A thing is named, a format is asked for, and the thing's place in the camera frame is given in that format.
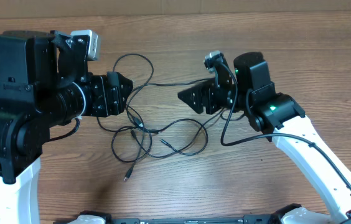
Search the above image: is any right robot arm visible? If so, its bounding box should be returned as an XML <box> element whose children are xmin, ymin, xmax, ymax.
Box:
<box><xmin>178</xmin><ymin>51</ymin><xmax>351</xmax><ymax>223</ymax></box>

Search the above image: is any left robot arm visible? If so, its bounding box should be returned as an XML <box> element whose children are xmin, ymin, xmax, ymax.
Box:
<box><xmin>0</xmin><ymin>30</ymin><xmax>133</xmax><ymax>223</ymax></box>

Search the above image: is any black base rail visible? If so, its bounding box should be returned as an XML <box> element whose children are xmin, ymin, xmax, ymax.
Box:
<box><xmin>54</xmin><ymin>210</ymin><xmax>330</xmax><ymax>224</ymax></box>

